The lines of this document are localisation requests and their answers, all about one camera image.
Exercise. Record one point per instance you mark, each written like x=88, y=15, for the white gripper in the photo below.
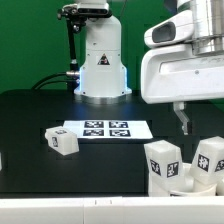
x=174, y=74

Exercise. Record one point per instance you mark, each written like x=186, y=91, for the white round stool seat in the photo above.
x=193, y=188

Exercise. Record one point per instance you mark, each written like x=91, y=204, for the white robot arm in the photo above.
x=104, y=77

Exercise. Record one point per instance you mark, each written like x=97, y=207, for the white marker sheet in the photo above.
x=109, y=129

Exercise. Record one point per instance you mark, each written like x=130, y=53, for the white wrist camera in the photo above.
x=171, y=31

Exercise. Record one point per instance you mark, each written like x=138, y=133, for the white front wall rail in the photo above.
x=118, y=210

